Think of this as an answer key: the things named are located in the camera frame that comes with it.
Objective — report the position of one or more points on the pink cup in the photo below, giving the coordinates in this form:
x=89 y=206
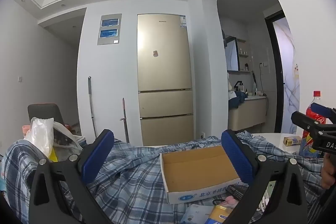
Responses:
x=25 y=130

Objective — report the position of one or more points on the blue plaid cloth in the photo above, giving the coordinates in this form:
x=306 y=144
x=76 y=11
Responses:
x=131 y=179

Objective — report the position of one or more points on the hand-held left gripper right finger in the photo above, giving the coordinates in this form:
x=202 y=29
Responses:
x=237 y=158

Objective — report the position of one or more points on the grey wall panel blue windows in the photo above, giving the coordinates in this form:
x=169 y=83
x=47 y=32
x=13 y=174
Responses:
x=109 y=41

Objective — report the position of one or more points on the black printed packet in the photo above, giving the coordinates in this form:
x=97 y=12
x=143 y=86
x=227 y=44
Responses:
x=236 y=191

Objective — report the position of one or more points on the white bag with newspaper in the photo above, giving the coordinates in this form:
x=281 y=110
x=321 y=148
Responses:
x=67 y=140

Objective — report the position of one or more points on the bathroom wall shelf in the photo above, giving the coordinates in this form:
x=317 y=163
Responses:
x=244 y=55

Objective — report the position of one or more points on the person's right hand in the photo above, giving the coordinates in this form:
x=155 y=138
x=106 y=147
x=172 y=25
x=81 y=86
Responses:
x=328 y=174

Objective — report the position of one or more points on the cola bottle red cap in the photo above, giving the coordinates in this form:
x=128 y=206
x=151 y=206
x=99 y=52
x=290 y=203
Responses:
x=316 y=95

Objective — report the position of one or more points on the small yellow carton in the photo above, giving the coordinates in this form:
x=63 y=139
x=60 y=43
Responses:
x=292 y=140

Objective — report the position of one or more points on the fridge energy label sticker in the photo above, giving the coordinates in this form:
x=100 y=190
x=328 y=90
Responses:
x=183 y=22

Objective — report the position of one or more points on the bathroom mirror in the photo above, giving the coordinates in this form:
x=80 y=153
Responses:
x=232 y=56

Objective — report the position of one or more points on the brown fridge magnet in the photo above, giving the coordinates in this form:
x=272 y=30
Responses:
x=155 y=53

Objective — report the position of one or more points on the cardboard box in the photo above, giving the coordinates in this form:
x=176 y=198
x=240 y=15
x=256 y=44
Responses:
x=194 y=169

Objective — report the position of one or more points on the small pink item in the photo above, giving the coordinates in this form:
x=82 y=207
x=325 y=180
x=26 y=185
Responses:
x=231 y=201

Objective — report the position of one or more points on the red plastic bag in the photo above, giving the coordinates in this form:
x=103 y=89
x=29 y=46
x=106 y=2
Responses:
x=67 y=126

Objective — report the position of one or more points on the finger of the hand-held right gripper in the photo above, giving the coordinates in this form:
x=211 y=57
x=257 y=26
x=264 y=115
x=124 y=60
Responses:
x=304 y=121
x=320 y=109

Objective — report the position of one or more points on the yellow plastic bag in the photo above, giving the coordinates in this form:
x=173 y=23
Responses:
x=53 y=156

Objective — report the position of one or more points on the beige vanity cabinet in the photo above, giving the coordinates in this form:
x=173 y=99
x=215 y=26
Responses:
x=246 y=115

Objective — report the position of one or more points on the black faucet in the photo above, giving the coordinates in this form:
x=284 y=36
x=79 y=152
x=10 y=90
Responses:
x=237 y=84

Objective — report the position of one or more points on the gold three-door fridge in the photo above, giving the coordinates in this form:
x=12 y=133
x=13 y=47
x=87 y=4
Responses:
x=164 y=74

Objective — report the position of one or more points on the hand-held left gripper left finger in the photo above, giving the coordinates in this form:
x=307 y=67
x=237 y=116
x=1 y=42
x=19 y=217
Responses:
x=97 y=158

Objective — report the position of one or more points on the dark red broom stick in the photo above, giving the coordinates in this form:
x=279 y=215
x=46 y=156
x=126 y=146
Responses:
x=124 y=119

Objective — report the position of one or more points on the yellow and blue packet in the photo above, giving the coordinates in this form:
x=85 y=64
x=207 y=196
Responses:
x=219 y=214

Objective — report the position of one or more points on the white plastic bag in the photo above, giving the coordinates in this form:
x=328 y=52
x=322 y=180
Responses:
x=39 y=134

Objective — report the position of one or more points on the marble patterned door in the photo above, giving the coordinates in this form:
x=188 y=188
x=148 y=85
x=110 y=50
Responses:
x=288 y=69

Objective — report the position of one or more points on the dark blue cloth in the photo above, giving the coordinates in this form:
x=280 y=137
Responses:
x=237 y=99

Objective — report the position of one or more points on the wall socket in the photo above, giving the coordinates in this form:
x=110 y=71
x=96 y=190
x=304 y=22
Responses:
x=262 y=64

